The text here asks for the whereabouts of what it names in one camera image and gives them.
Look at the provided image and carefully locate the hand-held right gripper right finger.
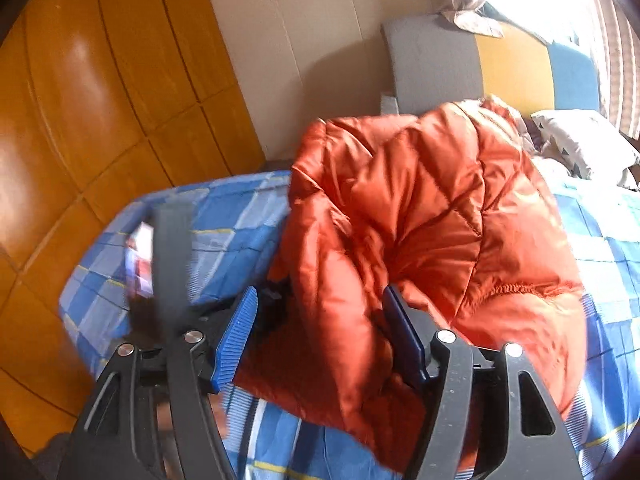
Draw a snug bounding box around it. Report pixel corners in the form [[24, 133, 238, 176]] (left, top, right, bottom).
[[382, 284, 583, 480]]

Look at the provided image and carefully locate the blue plaid bedsheet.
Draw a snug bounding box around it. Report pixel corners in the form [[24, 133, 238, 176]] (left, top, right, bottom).
[[59, 170, 640, 480]]

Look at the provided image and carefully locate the grey yellow blue headboard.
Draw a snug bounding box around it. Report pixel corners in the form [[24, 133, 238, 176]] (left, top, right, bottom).
[[381, 7, 601, 116]]

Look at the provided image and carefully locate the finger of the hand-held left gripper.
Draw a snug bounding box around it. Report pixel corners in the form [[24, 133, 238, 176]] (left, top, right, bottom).
[[252, 279, 292, 335]]

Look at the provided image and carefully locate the beige curtain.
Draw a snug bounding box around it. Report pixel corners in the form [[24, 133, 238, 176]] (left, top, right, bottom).
[[585, 0, 640, 141]]

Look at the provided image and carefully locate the white printed pillow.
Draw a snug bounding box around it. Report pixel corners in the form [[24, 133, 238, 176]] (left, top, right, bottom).
[[530, 109, 640, 183]]

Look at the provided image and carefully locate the beige cloth on headboard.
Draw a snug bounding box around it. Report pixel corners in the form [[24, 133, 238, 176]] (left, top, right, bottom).
[[440, 0, 506, 38]]

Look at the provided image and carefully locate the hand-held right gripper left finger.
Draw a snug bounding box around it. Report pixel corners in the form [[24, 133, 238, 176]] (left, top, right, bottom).
[[57, 287, 258, 480]]

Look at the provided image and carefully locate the orange puffer jacket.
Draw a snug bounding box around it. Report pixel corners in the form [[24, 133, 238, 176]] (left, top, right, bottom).
[[232, 95, 588, 473]]

